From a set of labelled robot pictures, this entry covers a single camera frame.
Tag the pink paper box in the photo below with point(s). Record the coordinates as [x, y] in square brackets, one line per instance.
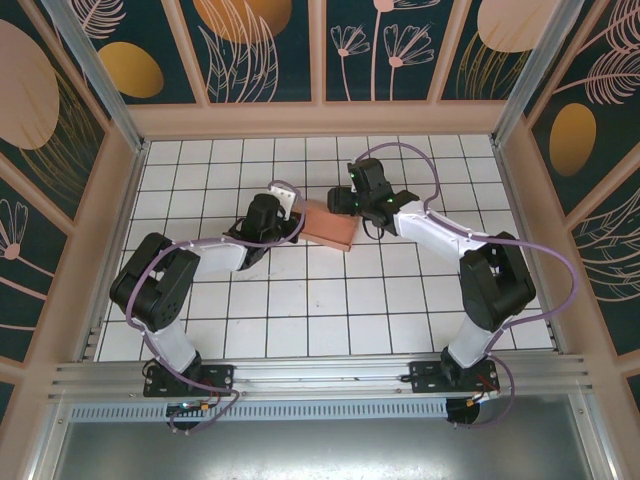
[327, 227]

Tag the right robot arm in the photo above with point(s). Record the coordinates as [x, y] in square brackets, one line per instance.
[495, 285]

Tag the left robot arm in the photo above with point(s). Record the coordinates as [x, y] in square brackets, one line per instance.
[150, 290]

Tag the small circuit board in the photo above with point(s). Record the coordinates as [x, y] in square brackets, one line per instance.
[187, 406]

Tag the grey metal sheet panel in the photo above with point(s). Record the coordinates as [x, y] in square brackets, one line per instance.
[320, 450]

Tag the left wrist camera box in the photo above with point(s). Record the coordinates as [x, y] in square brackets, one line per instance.
[285, 197]

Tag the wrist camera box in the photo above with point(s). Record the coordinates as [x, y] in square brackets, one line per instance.
[285, 197]
[352, 164]

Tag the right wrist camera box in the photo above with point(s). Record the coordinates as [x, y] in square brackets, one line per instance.
[352, 164]

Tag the thin aluminium side rail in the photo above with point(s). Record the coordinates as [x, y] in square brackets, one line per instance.
[516, 200]
[118, 240]

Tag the wide aluminium frame rail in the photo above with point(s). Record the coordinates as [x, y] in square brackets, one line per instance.
[320, 372]

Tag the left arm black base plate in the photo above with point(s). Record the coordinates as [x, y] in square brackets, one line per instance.
[220, 377]

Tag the aluminium corner post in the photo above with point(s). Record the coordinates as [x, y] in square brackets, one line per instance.
[97, 75]
[530, 75]

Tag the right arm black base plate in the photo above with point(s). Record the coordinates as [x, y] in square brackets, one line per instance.
[425, 377]

